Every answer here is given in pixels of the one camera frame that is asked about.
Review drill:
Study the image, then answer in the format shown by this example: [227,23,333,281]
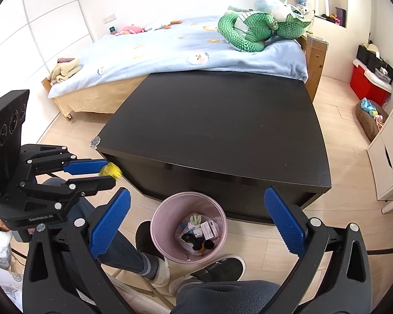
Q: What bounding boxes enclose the black white-soled shoe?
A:
[168,257,244,296]
[135,221,171,287]

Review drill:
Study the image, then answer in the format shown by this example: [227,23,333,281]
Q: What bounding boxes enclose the white wall shelf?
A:
[311,0,380,40]

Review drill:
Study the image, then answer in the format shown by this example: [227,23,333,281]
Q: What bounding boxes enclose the light blue plush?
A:
[254,0,287,15]

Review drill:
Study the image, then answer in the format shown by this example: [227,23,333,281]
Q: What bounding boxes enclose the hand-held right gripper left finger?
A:
[22,186,132,314]

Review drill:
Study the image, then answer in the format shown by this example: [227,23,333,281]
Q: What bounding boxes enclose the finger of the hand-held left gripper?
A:
[20,143,109,184]
[18,175,117,210]

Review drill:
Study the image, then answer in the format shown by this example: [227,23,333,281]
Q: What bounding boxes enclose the wooden bed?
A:
[41,15,329,123]

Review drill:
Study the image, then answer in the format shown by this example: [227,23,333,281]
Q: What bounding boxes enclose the brown pet bed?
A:
[355,100,390,143]

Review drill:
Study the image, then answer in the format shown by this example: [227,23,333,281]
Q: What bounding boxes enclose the green dragon plush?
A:
[217,3,314,53]

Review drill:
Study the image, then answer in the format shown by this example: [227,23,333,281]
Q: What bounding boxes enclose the black storage box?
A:
[357,44,393,81]

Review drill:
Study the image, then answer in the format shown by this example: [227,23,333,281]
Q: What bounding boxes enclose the large black sock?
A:
[181,232,205,252]

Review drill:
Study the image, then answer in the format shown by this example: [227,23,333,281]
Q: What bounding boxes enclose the black cable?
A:
[368,245,393,256]

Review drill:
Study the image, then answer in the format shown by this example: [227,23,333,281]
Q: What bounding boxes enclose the red cooler box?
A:
[350,59,393,107]

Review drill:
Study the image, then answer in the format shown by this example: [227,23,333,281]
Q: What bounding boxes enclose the pink plush toy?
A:
[116,24,146,36]

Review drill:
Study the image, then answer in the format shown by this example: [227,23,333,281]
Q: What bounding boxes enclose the white paper box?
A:
[200,221,220,240]

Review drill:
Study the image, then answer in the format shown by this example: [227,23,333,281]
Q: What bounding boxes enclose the black low table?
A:
[95,72,333,226]

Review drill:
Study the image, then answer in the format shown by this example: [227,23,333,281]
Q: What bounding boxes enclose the white sliding wardrobe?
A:
[0,0,94,118]

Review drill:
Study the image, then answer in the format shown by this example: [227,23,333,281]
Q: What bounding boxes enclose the light blue toy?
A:
[360,97,377,115]

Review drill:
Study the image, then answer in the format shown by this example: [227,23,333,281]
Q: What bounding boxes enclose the person's right leg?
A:
[170,279,282,314]

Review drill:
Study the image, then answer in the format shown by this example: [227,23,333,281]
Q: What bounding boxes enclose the white drawer cabinet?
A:
[367,82,393,201]

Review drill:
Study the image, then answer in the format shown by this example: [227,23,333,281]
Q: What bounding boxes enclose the light wooden chair frame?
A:
[110,268,172,311]

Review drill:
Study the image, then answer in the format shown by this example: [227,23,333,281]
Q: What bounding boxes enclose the blue printed blanket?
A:
[47,15,309,99]

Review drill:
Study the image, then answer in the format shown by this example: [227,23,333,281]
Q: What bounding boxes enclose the pink trash bin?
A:
[150,192,228,263]

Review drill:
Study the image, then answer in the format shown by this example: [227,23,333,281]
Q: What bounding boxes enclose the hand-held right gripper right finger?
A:
[264,186,373,314]

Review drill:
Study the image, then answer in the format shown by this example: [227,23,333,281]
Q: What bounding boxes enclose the folded beige towels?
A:
[47,57,82,86]

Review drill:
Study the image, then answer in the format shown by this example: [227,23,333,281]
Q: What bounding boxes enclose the grey patterned fabric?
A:
[0,229,27,305]

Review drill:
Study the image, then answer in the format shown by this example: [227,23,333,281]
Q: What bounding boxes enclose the white duck plush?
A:
[144,20,182,31]

